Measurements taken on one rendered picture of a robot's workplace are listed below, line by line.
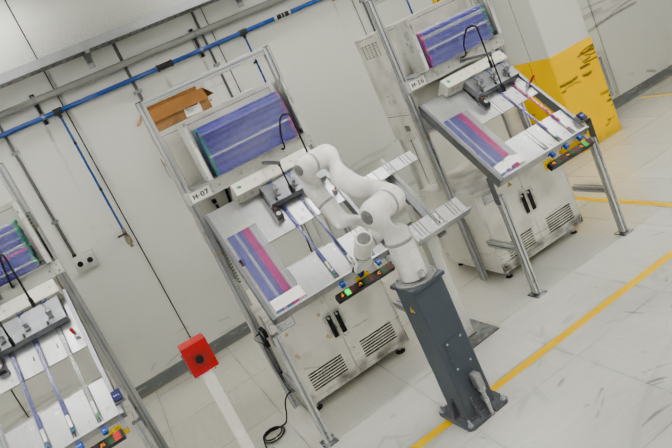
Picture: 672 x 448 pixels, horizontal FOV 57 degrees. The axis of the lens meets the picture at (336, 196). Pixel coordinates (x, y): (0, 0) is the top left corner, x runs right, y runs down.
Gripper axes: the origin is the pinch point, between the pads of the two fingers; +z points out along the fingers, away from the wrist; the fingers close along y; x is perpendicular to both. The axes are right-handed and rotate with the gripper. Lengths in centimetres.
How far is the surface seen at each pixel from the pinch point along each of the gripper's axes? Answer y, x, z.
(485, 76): 142, 66, 0
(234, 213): -35, 66, 2
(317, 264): -15.1, 16.1, 2.5
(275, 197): -13, 59, -4
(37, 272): -131, 83, -7
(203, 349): -82, 12, 10
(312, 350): -33, -4, 51
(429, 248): 43.3, -3.5, 15.2
